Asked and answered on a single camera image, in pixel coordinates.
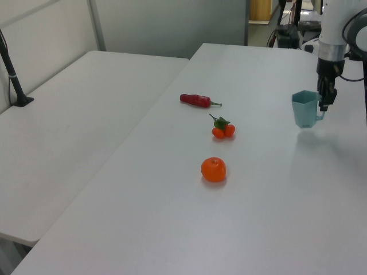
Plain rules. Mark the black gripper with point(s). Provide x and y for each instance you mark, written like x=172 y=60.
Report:
x=327 y=68

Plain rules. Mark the light teal hexagonal mug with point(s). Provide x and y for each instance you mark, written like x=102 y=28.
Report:
x=305 y=111

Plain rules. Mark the black equipment stack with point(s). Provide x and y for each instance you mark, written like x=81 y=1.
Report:
x=288 y=35

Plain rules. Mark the wooden cabinet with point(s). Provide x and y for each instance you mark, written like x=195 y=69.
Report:
x=259 y=10

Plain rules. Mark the small oranges cluster with leaves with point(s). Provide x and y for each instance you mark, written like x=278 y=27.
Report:
x=228 y=131

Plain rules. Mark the red chili pepper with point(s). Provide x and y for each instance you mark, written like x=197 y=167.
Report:
x=195 y=100

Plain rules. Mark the orange mandarin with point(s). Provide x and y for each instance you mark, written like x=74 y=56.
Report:
x=213 y=170

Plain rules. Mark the grey partition panel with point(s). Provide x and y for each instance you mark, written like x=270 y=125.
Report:
x=172 y=25

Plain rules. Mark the aluminium partition post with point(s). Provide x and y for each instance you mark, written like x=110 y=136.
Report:
x=97 y=25

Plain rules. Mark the black camera pole with base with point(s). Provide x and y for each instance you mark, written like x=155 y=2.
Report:
x=13 y=80

